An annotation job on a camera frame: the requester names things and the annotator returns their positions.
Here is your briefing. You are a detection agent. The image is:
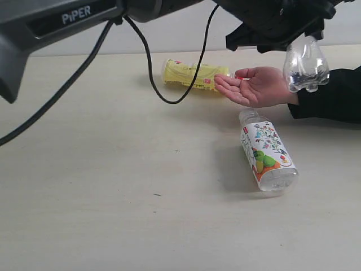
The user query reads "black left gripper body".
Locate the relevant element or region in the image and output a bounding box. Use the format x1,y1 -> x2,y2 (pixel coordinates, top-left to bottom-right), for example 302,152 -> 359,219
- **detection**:
216,0 -> 337,54

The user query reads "clear bottle red label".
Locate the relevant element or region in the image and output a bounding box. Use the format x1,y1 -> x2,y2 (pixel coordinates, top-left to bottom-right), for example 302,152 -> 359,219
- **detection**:
283,36 -> 330,93

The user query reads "yellow label bottle red cap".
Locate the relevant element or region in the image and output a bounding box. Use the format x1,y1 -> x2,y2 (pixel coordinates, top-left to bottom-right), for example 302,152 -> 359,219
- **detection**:
161,59 -> 243,93

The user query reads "floral label clear bottle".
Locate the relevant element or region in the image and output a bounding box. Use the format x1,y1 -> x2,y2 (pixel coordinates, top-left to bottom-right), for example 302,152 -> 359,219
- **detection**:
239,108 -> 298,192

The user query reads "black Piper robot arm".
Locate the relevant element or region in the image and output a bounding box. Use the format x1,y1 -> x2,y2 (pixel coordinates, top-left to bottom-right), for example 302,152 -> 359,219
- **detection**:
1,0 -> 337,103

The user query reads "black sleeved forearm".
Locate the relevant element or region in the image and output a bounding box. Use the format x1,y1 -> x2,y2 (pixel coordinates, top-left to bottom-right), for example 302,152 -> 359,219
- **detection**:
288,67 -> 360,124

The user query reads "person's open bare hand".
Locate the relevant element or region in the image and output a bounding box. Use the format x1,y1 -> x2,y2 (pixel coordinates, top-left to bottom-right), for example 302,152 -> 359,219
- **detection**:
214,67 -> 298,108

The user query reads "black cable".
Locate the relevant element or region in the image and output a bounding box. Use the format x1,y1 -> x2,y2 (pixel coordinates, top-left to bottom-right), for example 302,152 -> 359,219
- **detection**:
0,4 -> 221,146

